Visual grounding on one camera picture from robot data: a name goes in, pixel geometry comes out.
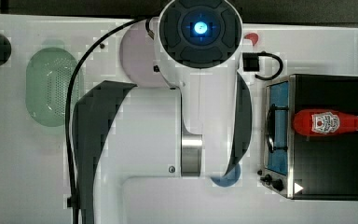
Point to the green perforated colander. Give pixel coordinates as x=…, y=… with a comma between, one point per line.
x=48, y=75

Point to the black steel toaster oven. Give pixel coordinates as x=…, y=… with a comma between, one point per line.
x=300, y=167

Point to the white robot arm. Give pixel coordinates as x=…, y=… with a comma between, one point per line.
x=197, y=124

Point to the blue bowl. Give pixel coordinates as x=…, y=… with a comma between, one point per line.
x=228, y=180

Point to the small red tomato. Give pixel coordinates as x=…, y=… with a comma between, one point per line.
x=253, y=37

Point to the red ketchup bottle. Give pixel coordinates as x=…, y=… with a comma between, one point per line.
x=324, y=122

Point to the lilac round plate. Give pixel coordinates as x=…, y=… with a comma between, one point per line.
x=137, y=58

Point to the black camera box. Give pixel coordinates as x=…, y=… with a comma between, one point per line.
x=250, y=62

